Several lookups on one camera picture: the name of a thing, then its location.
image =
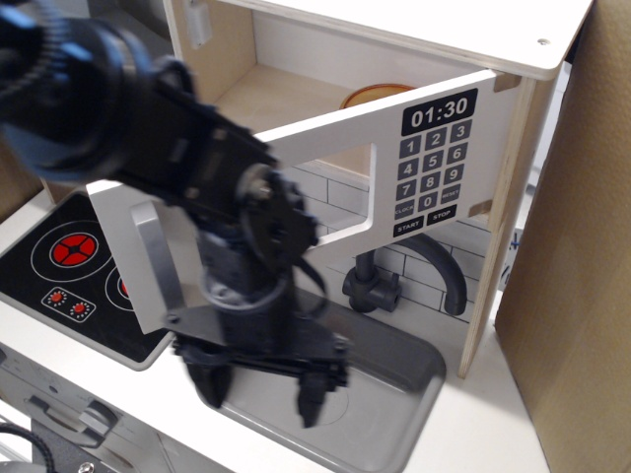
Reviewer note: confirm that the dark grey toy faucet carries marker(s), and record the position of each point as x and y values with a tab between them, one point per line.
367	289

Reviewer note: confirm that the black toy stovetop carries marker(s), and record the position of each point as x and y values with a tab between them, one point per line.
61	272

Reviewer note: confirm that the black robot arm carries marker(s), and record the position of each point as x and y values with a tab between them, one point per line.
82	100

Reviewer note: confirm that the brown cardboard panel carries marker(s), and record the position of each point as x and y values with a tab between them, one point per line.
564	319

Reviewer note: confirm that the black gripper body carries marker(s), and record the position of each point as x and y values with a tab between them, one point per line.
273	337

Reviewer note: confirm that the grey oven door handle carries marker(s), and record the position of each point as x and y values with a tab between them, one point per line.
88	428

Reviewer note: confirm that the white wooden microwave cabinet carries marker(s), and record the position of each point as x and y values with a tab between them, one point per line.
273	63

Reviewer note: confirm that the orange plate inside microwave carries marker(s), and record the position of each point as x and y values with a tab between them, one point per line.
373	93

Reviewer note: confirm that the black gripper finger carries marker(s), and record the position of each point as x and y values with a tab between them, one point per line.
311	396
212	382

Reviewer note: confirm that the grey plastic sink basin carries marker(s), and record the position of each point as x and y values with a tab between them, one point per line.
370	425

